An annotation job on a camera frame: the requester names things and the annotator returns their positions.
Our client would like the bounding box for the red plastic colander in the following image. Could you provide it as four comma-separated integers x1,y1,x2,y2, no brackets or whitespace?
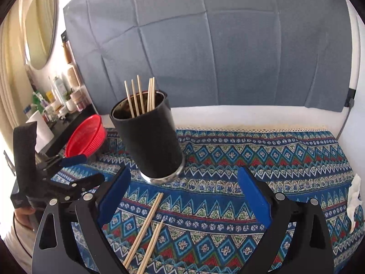
65,115,107,158

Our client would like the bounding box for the black cylindrical utensil holder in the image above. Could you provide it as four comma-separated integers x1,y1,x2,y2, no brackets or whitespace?
110,91,186,184

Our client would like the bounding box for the black shelf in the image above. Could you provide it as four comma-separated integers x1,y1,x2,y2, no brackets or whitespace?
37,104,99,157

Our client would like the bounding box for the white paper board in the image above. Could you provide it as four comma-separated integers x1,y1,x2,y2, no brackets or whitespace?
26,111,55,153

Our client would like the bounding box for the oval wall mirror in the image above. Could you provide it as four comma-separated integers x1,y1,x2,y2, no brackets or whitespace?
24,0,59,70

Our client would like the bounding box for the blue patterned tablecloth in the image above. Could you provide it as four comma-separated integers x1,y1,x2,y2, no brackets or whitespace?
54,126,360,274

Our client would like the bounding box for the white spray bottle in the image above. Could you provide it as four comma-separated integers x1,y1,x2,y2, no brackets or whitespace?
53,76,67,106

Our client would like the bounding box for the small potted plant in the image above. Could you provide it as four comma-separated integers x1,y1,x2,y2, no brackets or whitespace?
64,90,76,112

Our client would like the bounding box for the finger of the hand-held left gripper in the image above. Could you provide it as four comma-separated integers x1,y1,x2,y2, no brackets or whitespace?
40,173,106,204
36,153,87,173

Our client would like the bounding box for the wooden paddle hairbrush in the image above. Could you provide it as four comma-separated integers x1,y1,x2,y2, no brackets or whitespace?
63,42,81,92

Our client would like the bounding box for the bunch of wooden chopsticks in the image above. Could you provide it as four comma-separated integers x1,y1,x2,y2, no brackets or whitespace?
124,75,156,118

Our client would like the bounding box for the black cable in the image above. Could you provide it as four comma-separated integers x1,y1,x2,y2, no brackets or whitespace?
337,106,349,140

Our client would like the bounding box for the glass jar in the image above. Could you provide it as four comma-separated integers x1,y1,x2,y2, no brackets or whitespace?
71,91,86,112

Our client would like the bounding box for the grey backdrop cloth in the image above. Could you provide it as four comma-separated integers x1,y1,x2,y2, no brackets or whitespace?
62,0,352,113

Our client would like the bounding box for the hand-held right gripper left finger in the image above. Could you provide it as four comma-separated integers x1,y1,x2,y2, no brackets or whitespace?
31,166,132,274

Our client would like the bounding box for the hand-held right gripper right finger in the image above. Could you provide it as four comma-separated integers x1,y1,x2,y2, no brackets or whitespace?
237,166,334,274

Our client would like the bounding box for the crumpled white tissue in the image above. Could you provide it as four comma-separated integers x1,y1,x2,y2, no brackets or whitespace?
346,174,362,233

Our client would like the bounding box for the beige curtain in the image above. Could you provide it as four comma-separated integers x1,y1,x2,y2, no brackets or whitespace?
0,3,32,149

